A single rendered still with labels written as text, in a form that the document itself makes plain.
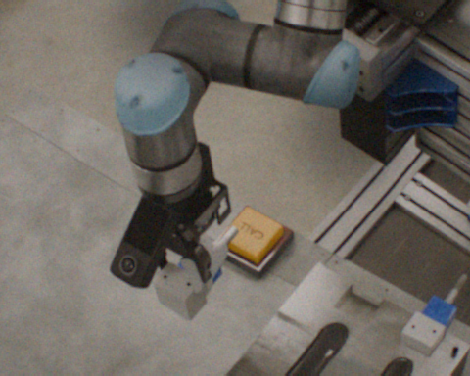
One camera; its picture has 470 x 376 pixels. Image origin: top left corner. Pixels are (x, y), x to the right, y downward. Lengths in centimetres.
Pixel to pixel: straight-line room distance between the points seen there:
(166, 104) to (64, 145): 66
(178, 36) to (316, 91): 16
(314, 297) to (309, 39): 41
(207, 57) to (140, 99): 11
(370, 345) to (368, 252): 90
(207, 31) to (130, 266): 27
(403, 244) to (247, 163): 55
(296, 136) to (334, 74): 159
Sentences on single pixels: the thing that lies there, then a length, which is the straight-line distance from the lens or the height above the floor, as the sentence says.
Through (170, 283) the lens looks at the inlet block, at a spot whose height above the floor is 96.
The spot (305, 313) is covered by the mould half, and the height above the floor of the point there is 89.
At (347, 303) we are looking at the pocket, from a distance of 151.
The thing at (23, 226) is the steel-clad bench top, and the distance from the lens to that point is 172.
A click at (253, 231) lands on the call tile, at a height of 84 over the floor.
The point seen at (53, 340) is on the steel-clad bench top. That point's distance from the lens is 160.
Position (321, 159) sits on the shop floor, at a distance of 273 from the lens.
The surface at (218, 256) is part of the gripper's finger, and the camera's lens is 140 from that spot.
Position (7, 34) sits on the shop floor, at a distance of 320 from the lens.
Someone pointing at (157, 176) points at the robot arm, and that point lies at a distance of 123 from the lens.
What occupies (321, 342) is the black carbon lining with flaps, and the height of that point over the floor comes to 88.
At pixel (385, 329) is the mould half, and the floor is 89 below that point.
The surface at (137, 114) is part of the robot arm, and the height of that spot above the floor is 129.
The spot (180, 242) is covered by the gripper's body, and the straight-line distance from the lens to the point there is 133.
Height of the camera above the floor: 216
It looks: 53 degrees down
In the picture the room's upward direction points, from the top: 9 degrees counter-clockwise
